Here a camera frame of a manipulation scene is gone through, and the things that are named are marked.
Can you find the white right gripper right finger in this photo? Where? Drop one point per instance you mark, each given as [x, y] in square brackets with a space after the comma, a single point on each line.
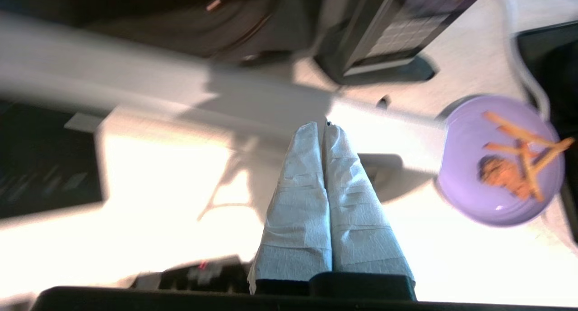
[361, 229]

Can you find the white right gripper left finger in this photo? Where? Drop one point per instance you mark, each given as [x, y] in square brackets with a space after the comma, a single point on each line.
[298, 220]

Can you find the purple plate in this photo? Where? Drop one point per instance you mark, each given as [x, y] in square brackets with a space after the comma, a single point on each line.
[465, 189]

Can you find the fried chicken piece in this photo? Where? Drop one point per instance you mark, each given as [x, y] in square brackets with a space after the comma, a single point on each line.
[499, 173]

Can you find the short french fry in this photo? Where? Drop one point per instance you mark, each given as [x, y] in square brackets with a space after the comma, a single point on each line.
[501, 148]

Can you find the long french fry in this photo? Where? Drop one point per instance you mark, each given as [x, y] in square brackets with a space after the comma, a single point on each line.
[515, 129]

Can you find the black induction cooktop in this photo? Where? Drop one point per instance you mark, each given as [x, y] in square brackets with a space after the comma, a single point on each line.
[45, 166]

